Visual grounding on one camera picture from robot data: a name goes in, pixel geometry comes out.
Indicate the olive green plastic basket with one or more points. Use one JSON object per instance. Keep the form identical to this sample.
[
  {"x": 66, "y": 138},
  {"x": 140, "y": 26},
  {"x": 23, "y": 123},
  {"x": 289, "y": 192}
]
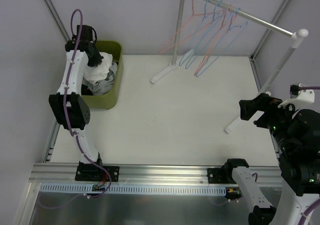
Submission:
[{"x": 108, "y": 100}]

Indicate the grey tank top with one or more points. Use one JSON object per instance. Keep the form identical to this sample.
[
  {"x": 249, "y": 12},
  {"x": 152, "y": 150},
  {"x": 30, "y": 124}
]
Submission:
[{"x": 104, "y": 86}]

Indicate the silver and white clothes rack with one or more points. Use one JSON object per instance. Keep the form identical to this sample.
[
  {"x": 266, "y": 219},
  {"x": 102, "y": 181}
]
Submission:
[{"x": 296, "y": 37}]

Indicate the black tank top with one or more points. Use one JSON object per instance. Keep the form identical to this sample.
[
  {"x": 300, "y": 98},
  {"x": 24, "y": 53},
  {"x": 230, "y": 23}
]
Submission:
[{"x": 85, "y": 91}]

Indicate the pink wire hanger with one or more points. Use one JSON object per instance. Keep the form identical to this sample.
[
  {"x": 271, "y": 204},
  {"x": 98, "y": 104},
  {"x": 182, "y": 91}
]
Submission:
[
  {"x": 207, "y": 19},
  {"x": 225, "y": 25}
]

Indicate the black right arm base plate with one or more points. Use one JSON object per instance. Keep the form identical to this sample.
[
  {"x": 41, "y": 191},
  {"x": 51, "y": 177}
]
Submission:
[{"x": 220, "y": 175}]

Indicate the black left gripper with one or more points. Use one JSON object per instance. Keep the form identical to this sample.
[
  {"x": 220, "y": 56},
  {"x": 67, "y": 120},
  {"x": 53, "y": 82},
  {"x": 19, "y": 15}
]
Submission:
[{"x": 94, "y": 57}]

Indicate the aluminium frame rail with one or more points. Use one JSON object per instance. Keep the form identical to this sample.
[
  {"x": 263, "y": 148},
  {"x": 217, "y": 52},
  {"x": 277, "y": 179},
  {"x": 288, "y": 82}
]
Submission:
[{"x": 268, "y": 176}]

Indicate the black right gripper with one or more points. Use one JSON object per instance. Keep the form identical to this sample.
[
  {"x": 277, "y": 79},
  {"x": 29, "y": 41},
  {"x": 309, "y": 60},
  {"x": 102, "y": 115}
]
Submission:
[{"x": 260, "y": 107}]

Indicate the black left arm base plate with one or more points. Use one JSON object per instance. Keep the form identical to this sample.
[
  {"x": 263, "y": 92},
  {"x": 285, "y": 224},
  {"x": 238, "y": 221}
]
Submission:
[{"x": 87, "y": 172}]

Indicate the white slotted cable duct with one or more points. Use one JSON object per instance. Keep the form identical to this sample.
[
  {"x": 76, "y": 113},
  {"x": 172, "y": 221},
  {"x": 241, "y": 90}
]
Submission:
[{"x": 134, "y": 189}]

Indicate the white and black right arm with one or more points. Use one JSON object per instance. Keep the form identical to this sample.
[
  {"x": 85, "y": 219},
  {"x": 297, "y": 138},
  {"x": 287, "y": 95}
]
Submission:
[{"x": 297, "y": 134}]

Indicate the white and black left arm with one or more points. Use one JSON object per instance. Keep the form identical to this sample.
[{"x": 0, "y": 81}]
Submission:
[{"x": 68, "y": 106}]

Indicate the white garment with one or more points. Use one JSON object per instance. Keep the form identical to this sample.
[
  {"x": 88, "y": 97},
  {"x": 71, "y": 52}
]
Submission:
[{"x": 102, "y": 71}]

